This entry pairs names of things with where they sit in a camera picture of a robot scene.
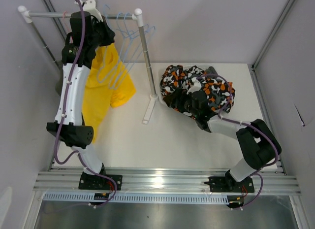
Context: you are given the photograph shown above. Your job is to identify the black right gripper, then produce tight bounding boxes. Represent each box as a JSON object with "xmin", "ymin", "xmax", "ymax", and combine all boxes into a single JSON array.
[{"xmin": 163, "ymin": 88, "xmax": 199, "ymax": 118}]

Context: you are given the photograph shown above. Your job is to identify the orange black patterned shorts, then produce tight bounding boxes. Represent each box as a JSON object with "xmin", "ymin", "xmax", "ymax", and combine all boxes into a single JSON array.
[{"xmin": 159, "ymin": 64, "xmax": 237, "ymax": 117}]

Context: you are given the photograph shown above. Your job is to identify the blue hanger of grey shorts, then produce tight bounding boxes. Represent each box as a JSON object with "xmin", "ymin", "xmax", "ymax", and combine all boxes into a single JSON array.
[{"xmin": 114, "ymin": 13, "xmax": 142, "ymax": 89}]

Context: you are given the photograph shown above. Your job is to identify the grey shorts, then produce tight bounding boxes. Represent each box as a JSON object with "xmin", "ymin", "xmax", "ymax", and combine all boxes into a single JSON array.
[{"xmin": 205, "ymin": 66, "xmax": 218, "ymax": 76}]

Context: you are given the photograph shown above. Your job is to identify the blue hanger of patterned shorts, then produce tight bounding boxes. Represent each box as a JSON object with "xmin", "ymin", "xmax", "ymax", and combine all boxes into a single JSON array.
[{"xmin": 110, "ymin": 13, "xmax": 134, "ymax": 90}]

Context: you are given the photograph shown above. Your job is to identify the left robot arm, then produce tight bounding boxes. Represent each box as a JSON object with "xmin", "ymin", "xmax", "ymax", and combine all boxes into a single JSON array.
[{"xmin": 46, "ymin": 11, "xmax": 114, "ymax": 190}]

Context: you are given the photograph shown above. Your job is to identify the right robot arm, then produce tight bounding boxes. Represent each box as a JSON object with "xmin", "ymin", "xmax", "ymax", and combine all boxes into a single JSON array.
[{"xmin": 162, "ymin": 88, "xmax": 282, "ymax": 191}]

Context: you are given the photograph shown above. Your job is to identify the blue hanger of yellow shorts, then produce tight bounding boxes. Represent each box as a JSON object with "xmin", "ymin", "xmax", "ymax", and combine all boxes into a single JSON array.
[{"xmin": 97, "ymin": 4, "xmax": 115, "ymax": 84}]

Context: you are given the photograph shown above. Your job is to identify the yellow shorts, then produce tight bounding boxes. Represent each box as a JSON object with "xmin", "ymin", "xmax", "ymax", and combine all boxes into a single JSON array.
[{"xmin": 82, "ymin": 43, "xmax": 136, "ymax": 143}]

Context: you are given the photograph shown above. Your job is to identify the olive green shorts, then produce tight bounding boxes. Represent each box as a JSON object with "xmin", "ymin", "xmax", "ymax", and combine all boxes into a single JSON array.
[{"xmin": 55, "ymin": 62, "xmax": 63, "ymax": 96}]

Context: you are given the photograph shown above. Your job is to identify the white plastic basket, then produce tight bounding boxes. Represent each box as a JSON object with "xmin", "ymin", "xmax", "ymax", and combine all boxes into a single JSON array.
[{"xmin": 158, "ymin": 64, "xmax": 218, "ymax": 106}]

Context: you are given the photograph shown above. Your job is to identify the metal clothes rack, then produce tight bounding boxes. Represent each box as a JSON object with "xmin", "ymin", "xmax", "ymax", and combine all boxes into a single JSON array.
[{"xmin": 17, "ymin": 5, "xmax": 158, "ymax": 124}]

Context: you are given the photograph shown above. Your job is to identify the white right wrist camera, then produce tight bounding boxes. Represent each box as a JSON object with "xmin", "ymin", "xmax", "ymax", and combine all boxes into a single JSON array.
[{"xmin": 187, "ymin": 77, "xmax": 202, "ymax": 95}]

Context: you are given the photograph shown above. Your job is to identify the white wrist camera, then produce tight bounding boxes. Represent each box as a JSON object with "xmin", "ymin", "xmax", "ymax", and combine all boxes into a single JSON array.
[
  {"xmin": 79, "ymin": 0, "xmax": 103, "ymax": 22},
  {"xmin": 187, "ymin": 77, "xmax": 202, "ymax": 95}
]

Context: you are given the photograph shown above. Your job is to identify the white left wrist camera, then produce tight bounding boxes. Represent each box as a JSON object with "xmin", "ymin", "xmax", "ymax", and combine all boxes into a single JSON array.
[{"xmin": 79, "ymin": 0, "xmax": 103, "ymax": 22}]

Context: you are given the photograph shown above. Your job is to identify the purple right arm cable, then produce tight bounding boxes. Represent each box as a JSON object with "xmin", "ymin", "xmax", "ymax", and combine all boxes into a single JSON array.
[{"xmin": 195, "ymin": 73, "xmax": 280, "ymax": 211}]

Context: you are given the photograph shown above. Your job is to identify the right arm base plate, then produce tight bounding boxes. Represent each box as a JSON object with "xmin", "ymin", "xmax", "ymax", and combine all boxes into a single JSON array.
[{"xmin": 204, "ymin": 176, "xmax": 254, "ymax": 193}]

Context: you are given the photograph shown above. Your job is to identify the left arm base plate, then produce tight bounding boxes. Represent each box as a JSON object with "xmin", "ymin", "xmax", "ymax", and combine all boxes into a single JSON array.
[{"xmin": 78, "ymin": 172, "xmax": 123, "ymax": 191}]

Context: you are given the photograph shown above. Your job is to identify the white slotted cable duct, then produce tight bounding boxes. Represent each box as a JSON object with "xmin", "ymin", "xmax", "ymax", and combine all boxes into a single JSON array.
[{"xmin": 43, "ymin": 192, "xmax": 229, "ymax": 205}]

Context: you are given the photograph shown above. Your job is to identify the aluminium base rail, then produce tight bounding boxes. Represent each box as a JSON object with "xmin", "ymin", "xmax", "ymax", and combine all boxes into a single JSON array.
[{"xmin": 33, "ymin": 166, "xmax": 301, "ymax": 196}]

